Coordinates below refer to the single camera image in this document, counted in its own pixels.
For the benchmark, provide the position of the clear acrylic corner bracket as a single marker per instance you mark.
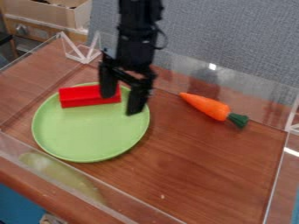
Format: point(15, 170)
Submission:
point(79, 52)

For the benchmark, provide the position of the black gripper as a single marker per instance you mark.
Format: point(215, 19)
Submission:
point(128, 65)

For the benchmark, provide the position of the green round plate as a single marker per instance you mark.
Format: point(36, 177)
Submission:
point(88, 134)

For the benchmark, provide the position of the cardboard box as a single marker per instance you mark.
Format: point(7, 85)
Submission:
point(66, 13)

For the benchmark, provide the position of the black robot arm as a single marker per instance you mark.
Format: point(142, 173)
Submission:
point(139, 14)

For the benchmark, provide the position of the orange toy carrot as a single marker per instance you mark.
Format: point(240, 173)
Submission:
point(215, 109)

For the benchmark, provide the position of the red rectangular block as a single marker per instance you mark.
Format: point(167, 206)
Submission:
point(86, 96)

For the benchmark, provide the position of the clear acrylic tray walls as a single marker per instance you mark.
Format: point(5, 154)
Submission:
point(198, 171)

